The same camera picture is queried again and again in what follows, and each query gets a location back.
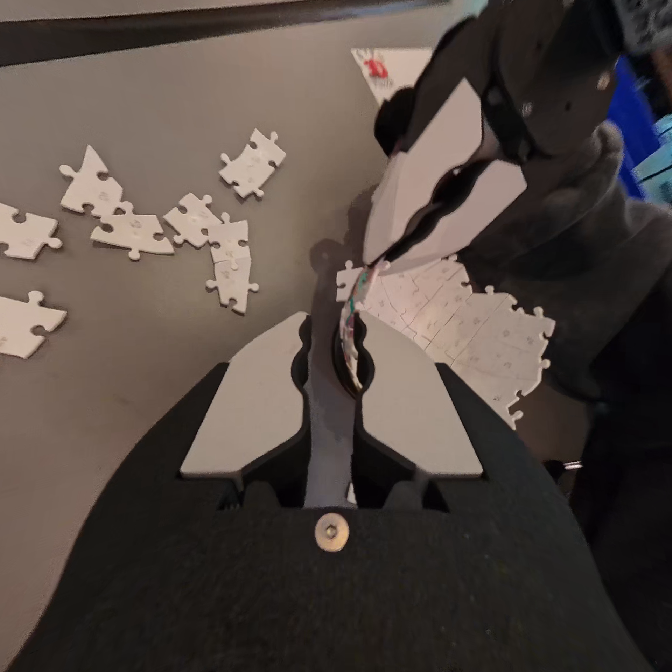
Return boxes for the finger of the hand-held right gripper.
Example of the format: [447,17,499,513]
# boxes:
[380,159,527,263]
[361,78,485,265]

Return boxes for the partly built white puzzle ball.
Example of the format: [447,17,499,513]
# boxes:
[335,254,556,431]

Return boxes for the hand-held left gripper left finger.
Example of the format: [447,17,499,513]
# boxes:
[178,312,313,508]

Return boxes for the black ball stand ring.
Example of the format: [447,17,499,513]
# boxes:
[331,323,364,402]

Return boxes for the white puzzle pieces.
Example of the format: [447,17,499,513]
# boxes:
[0,128,288,360]

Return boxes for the blue plastic bin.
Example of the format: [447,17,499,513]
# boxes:
[614,52,657,200]

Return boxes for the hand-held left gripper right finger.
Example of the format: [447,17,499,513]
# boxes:
[353,312,485,508]

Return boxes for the printed paper sheet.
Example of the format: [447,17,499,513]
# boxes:
[351,47,434,108]

